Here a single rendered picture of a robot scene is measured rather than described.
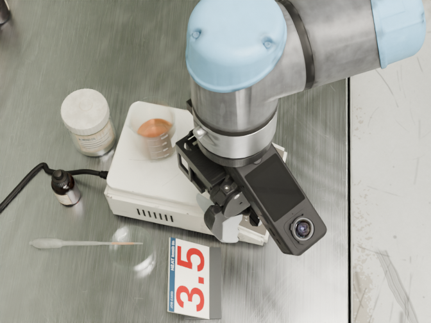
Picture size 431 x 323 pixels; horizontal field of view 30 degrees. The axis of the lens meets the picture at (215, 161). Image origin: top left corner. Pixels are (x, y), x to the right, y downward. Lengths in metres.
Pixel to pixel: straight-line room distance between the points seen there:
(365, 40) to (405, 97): 0.47
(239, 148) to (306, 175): 0.35
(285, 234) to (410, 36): 0.22
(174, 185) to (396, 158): 0.30
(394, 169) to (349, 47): 0.44
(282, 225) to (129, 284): 0.30
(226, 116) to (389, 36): 0.14
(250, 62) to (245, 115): 0.07
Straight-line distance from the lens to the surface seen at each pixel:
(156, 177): 0.95
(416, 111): 1.10
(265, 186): 0.75
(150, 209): 0.97
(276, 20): 0.61
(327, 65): 0.64
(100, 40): 1.16
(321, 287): 0.99
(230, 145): 0.69
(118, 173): 0.96
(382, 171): 1.05
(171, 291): 0.95
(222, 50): 0.59
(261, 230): 0.97
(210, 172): 0.78
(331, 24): 0.64
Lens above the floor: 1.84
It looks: 64 degrees down
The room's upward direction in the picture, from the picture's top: 5 degrees counter-clockwise
